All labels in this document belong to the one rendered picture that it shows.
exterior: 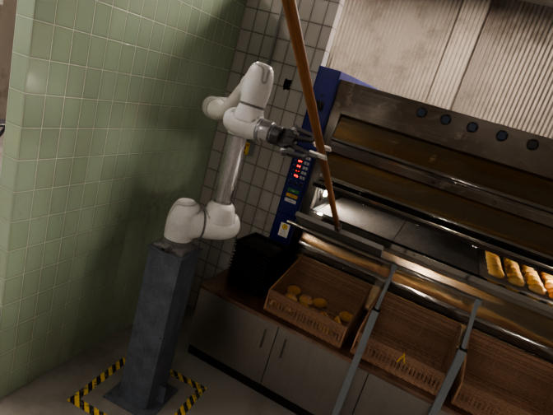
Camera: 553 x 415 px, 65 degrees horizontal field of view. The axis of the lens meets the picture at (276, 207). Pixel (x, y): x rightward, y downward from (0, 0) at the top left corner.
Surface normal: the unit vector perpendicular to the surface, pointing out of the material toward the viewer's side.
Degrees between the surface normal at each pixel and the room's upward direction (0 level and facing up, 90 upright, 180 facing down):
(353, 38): 90
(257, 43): 90
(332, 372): 90
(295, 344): 90
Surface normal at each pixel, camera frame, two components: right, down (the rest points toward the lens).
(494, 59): -0.33, 0.18
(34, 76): 0.88, 0.36
